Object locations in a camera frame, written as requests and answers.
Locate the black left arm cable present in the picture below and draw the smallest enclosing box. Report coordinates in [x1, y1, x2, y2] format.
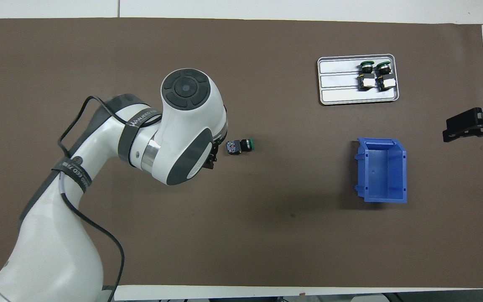
[58, 96, 125, 302]

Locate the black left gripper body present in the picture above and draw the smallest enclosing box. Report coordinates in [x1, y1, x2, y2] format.
[202, 140, 219, 171]

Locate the grey metal tray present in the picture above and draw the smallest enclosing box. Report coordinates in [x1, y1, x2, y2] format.
[317, 54, 400, 106]

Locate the blue plastic storage bin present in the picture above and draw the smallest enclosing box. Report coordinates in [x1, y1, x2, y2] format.
[354, 137, 408, 204]

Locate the brown paper table mat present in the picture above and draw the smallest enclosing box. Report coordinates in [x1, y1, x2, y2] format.
[0, 18, 483, 289]

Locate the green push button switch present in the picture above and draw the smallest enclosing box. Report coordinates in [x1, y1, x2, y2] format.
[358, 60, 376, 91]
[375, 61, 396, 92]
[226, 138, 255, 156]

